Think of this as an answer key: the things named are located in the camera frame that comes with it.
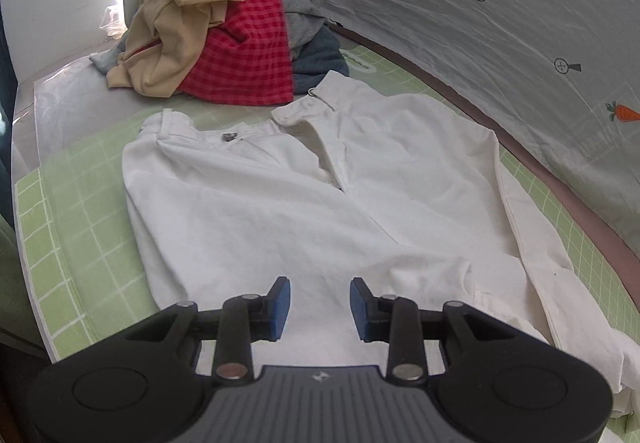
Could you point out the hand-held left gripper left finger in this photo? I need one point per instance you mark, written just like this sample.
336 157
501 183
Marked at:
280 310

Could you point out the grey carrot-print sheet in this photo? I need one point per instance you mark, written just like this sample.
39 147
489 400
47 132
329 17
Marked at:
475 48

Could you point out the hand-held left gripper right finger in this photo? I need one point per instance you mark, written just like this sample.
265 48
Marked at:
361 310

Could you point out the crumpled clear plastic wrap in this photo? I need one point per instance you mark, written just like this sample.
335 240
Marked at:
112 23

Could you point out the pile of mixed clothes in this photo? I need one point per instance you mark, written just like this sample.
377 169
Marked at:
185 8

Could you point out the grey garment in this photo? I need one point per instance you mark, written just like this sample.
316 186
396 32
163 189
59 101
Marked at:
302 18

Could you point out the red checked garment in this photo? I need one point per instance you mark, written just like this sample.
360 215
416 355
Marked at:
250 53

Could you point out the light grey cloth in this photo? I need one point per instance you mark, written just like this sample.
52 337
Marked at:
105 62

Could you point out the white pants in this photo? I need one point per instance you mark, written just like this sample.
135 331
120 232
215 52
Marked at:
250 213

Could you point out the translucent plastic sheet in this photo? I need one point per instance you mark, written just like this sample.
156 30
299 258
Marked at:
65 113

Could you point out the green grid mat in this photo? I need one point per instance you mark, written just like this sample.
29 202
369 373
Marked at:
75 248

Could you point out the blue-grey garment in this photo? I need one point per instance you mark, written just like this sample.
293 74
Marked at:
320 60

